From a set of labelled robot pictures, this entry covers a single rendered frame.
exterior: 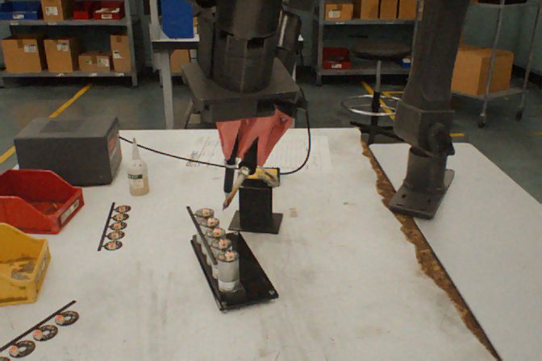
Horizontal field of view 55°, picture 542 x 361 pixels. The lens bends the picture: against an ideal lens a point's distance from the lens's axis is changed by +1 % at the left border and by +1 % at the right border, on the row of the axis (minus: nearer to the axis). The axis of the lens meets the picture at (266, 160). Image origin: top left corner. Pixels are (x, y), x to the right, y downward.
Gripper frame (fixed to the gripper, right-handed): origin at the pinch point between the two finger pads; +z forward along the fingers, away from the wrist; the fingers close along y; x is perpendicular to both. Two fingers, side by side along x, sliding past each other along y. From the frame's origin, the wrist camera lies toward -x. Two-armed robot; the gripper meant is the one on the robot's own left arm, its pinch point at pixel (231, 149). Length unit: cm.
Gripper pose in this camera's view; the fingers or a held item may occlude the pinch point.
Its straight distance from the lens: 56.2
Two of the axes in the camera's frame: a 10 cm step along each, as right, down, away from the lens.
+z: -1.3, 7.6, 6.4
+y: -9.3, 1.3, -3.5
